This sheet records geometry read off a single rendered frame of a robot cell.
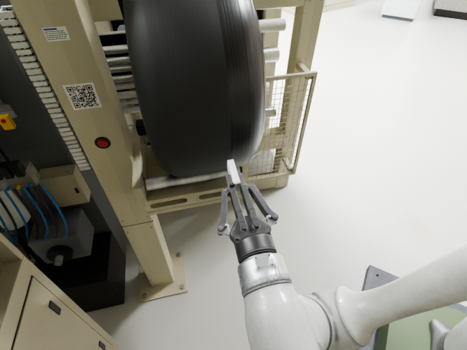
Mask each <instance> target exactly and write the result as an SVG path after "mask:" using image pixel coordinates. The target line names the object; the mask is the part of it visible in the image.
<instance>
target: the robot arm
mask: <svg viewBox="0 0 467 350"><path fill-rule="evenodd" d="M227 170H228V173H229V174H228V175H226V182H227V187H228V188H227V189H222V203H221V220H220V223H219V224H218V235H226V236H229V238H230V240H231V241H232V242H233V244H234V246H235V250H236V255H237V258H238V263H239V266H238V276H239V279H240V281H239V282H240V287H241V291H242V292H241V293H242V296H243V300H244V304H245V326H246V331H247V336H248V340H249V345H250V349H251V350H357V349H360V348H361V347H364V346H367V345H369V344H370V342H371V338H372V334H373V333H374V331H375V330H376V329H378V328H379V327H381V326H384V325H386V324H389V323H391V322H394V321H397V320H399V319H403V318H405V317H410V316H412V315H417V314H419V313H424V312H427V311H430V310H435V309H438V308H442V307H446V306H451V305H453V304H456V303H461V302H465V301H467V241H466V242H464V243H462V244H460V245H459V246H457V247H455V248H453V249H451V250H449V251H447V252H445V253H444V254H442V255H440V256H438V257H437V258H435V259H433V260H431V261H429V262H427V263H425V264H424V265H422V266H420V267H418V268H416V269H415V270H413V271H411V272H409V273H408V274H405V275H404V276H402V277H400V278H398V279H396V280H394V281H392V282H390V283H387V284H386V285H383V286H380V287H376V288H374V289H371V290H366V291H362V292H355V291H352V290H350V289H349V288H347V287H345V286H340V287H334V288H330V289H326V290H318V291H314V292H312V293H311V294H306V295H304V296H302V295H301V294H298V293H296V291H295V289H294V287H293V284H292V280H291V278H290V276H289V273H288V270H287V268H286V264H285V262H284V258H283V257H282V255H280V254H278V253H277V250H276V247H275V244H274V241H273V239H272V236H271V230H272V228H271V227H272V226H273V225H274V224H276V223H277V221H278V219H279V216H278V214H277V213H275V212H274V211H273V210H271V209H270V207H269V205H268V204H267V202H266V201H265V199H264V198H263V196H262V195H261V193H260V192H259V190H258V189H257V187H256V186H255V184H253V183H252V184H250V185H248V184H246V183H245V180H244V178H243V174H242V173H241V172H239V173H238V172H237V169H236V166H235V163H234V160H233V159H231V160H227ZM236 190H237V191H239V190H240V192H241V195H242V198H243V202H244V204H245V209H246V211H247V216H244V214H243V212H242V210H241V207H240V202H239V200H238V195H237V193H236ZM249 194H250V195H251V196H252V198H253V200H254V201H255V203H256V204H257V206H258V207H259V209H260V211H261V212H262V214H263V216H264V217H265V221H264V220H263V219H261V218H260V217H259V216H258V215H256V211H255V209H254V207H253V204H252V200H251V197H250V195H249ZM228 196H230V198H231V203H232V206H233V211H234V213H235V216H236V220H235V222H234V224H233V227H232V229H231V230H229V225H228V224H227V197H228ZM429 327H430V330H431V347H430V350H467V317H466V318H464V319H463V320H461V321H460V322H459V323H458V324H457V325H456V326H455V327H454V328H451V327H449V326H448V325H446V324H444V323H443V322H442V321H440V320H438V319H432V320H431V321H430V322H429Z"/></svg>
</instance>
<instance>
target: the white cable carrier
mask: <svg viewBox="0 0 467 350"><path fill-rule="evenodd" d="M0 19H2V20H0V24H1V26H7V27H6V28H3V30H4V32H5V33H6V34H10V35H8V36H7V37H8V39H9V41H10V42H12V43H11V45H12V47H13V48H14V49H17V50H16V51H15V52H16V53H17V55H18V56H20V57H19V59H20V61H21V62H24V63H23V64H22V65H23V66H24V69H26V73H27V74H28V75H30V76H29V78H30V80H31V81H33V84H34V86H35V87H36V90H37V92H39V96H40V98H42V102H43V103H45V106H46V108H48V109H47V110H48V112H49V113H51V114H50V116H51V118H53V119H52V120H53V121H54V123H56V127H58V130H59V132H60V134H61V136H62V137H63V140H64V141H65V143H66V144H67V147H68V149H69V151H70V153H71V155H72V156H73V159H74V160H75V161H76V163H77V165H78V167H79V169H80V171H83V170H87V169H91V164H89V163H90V161H89V160H88V157H87V156H86V154H85V151H84V150H83V147H82V146H81V143H80V142H79V139H78V138H77V136H76V133H75V132H74V129H73V128H72V125H71V124H70V122H69V120H68V118H67V115H66V114H65V111H64V110H63V107H62V106H61V104H60V102H59V100H57V99H58V97H57V96H56V95H55V94H56V93H55V92H54V89H53V87H52V85H51V83H50V81H49V79H48V77H47V75H46V73H45V71H44V69H43V67H42V65H41V63H40V61H39V59H38V57H37V55H36V53H35V51H34V49H33V47H32V45H31V43H30V41H29V39H28V37H27V35H26V33H25V31H24V29H23V27H22V25H21V23H20V21H19V19H18V17H17V15H16V13H15V11H14V9H13V7H12V6H1V9H0ZM28 55H29V56H28ZM31 61H32V62H31Z"/></svg>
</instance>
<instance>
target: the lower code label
mask: <svg viewBox="0 0 467 350"><path fill-rule="evenodd" d="M63 88H64V90H65V93H66V95H67V97H68V99H69V102H70V103H71V105H72V107H73V109H74V110H83V109H89V108H100V107H102V106H101V102H100V100H99V97H98V95H97V92H96V90H95V87H94V84H93V82H91V83H79V84H72V85H63Z"/></svg>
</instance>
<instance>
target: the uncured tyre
mask: <svg viewBox="0 0 467 350"><path fill-rule="evenodd" d="M123 10H124V25H125V32H126V42H127V46H128V52H129V59H130V63H131V71H132V74H133V81H134V85H135V88H136V94H137V98H138V103H139V106H140V112H141V115H142V120H143V122H144V125H145V130H146V132H147V137H148V139H149V143H150V145H151V148H152V151H153V153H154V156H155V159H156V162H157V163H158V166H159V167H160V168H161V169H164V170H165V171H166V172H168V173H169V174H171V175H173V176H178V177H188V176H196V175H200V174H208V173H213V172H221V171H225V170H227V160H231V159H233V160H234V163H235V166H236V169H237V168H239V167H241V166H243V165H245V164H247V163H248V161H249V159H250V158H251V157H252V156H253V155H254V153H255V152H256V150H257V149H258V147H259V145H260V143H261V139H262V137H263V130H264V125H265V109H266V77H265V58H264V52H263V41H262V37H261V29H260V25H259V19H258V15H257V12H256V8H255V5H254V1H253V0H123Z"/></svg>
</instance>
